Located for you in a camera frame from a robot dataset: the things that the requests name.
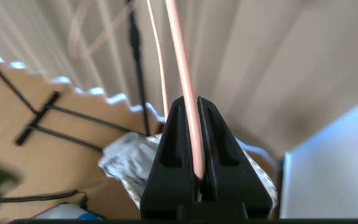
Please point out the black clothes rack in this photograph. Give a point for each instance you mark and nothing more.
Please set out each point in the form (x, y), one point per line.
(137, 62)

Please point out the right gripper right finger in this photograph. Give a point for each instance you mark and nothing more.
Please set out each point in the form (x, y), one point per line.
(232, 186)

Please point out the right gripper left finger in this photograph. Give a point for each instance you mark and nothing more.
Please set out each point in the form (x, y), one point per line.
(166, 186)

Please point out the white laundry basket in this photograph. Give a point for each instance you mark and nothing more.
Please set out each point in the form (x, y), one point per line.
(261, 177)

